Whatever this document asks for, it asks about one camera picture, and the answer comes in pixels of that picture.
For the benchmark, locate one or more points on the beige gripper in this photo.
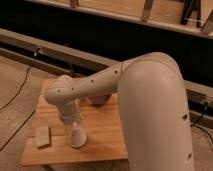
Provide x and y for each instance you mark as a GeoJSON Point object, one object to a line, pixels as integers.
{"type": "Point", "coordinates": [69, 113]}

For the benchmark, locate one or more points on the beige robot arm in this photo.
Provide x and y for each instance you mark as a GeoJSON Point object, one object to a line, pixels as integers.
{"type": "Point", "coordinates": [153, 108]}

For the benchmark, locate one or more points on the beige eraser block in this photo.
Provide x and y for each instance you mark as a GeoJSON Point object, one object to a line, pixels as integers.
{"type": "Point", "coordinates": [42, 136]}

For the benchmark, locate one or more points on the purple round object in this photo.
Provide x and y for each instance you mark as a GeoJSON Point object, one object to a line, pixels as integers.
{"type": "Point", "coordinates": [99, 100]}

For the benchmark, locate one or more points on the wooden board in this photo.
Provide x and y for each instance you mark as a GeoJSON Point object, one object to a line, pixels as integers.
{"type": "Point", "coordinates": [102, 126]}

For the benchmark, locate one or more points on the metal rail frame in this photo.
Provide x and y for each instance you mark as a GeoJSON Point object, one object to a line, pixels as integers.
{"type": "Point", "coordinates": [198, 93]}

